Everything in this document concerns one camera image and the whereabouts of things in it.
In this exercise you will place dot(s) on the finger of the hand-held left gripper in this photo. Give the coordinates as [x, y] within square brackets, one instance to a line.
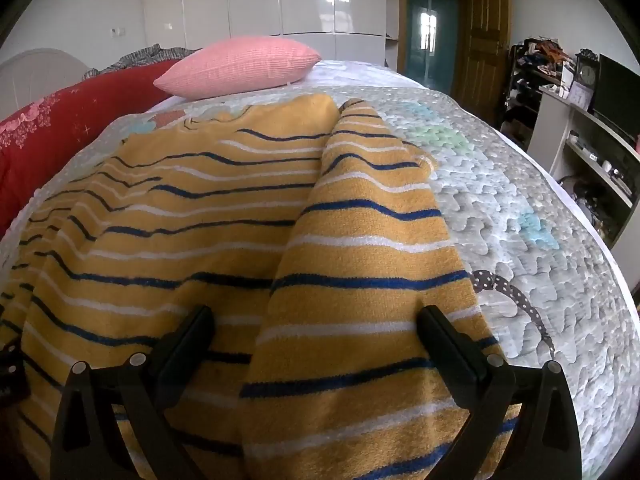
[9, 375]

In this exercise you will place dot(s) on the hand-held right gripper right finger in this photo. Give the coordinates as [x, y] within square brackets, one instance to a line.
[450, 350]

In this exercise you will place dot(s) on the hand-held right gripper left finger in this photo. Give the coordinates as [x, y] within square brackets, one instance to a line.
[187, 345]

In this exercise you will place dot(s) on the yellow striped knit garment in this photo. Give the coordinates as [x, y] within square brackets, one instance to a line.
[350, 240]

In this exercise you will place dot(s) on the heart print quilted bedspread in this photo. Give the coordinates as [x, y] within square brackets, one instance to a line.
[525, 200]

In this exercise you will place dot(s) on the white shelf unit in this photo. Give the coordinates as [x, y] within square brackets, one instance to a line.
[552, 125]

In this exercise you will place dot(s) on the red floral quilt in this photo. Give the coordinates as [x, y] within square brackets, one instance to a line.
[60, 120]

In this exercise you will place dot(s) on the cluttered shoe rack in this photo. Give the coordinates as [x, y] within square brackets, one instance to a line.
[525, 85]

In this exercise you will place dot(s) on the pink pillow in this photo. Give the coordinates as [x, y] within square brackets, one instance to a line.
[240, 67]

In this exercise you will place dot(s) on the grey crumpled cloth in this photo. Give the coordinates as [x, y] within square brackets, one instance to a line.
[145, 55]

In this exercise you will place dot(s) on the white headboard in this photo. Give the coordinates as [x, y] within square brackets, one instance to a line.
[35, 75]

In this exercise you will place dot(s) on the dark mantel clock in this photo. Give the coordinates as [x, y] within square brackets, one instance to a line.
[587, 77]

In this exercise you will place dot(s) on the black television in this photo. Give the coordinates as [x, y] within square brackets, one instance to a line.
[617, 90]

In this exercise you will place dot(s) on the brown wooden door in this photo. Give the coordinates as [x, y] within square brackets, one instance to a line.
[482, 35]

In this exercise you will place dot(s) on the teal glass door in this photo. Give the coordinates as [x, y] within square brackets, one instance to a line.
[440, 0]

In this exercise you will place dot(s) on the glossy white wardrobe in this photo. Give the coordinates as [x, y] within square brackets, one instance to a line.
[250, 0]

